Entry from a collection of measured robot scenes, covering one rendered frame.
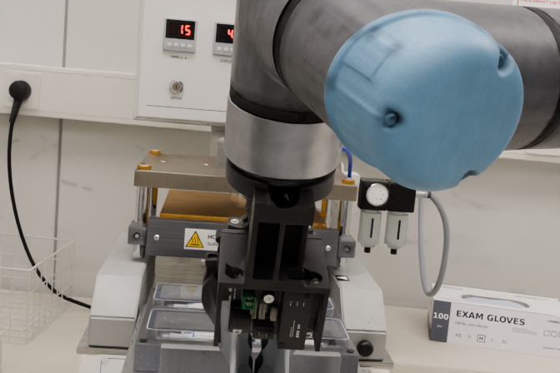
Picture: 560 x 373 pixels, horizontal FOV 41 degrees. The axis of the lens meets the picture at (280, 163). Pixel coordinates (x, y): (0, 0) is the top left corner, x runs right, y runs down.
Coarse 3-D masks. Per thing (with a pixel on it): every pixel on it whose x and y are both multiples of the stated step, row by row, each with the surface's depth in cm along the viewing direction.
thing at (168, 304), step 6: (156, 288) 78; (156, 300) 74; (162, 300) 74; (168, 300) 74; (330, 300) 79; (156, 306) 74; (162, 306) 74; (168, 306) 74; (174, 306) 74; (180, 306) 74; (186, 306) 74; (192, 306) 74; (198, 306) 75; (330, 312) 76
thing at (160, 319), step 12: (156, 312) 70; (168, 312) 71; (180, 312) 71; (192, 312) 71; (204, 312) 71; (156, 324) 67; (168, 324) 67; (180, 324) 68; (192, 324) 68; (204, 324) 68; (324, 324) 71; (336, 324) 71; (324, 336) 68; (336, 336) 68
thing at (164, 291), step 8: (160, 288) 78; (168, 288) 78; (176, 288) 78; (184, 288) 78; (192, 288) 79; (200, 288) 79; (160, 296) 75; (168, 296) 75; (176, 296) 75; (184, 296) 76; (192, 296) 76; (200, 296) 76; (328, 304) 77
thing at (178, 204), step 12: (168, 192) 103; (180, 192) 104; (192, 192) 105; (204, 192) 106; (168, 204) 95; (180, 204) 96; (192, 204) 96; (204, 204) 97; (216, 204) 98; (228, 204) 98; (240, 204) 97; (168, 216) 89; (180, 216) 89; (192, 216) 90; (204, 216) 90; (216, 216) 90; (240, 216) 91; (324, 216) 102
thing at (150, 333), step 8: (344, 328) 70; (152, 336) 66; (160, 336) 66; (168, 336) 66; (176, 336) 66; (184, 336) 66; (192, 336) 66; (200, 336) 66; (208, 336) 66; (256, 344) 67; (312, 344) 67; (328, 344) 67; (336, 344) 67; (344, 344) 67
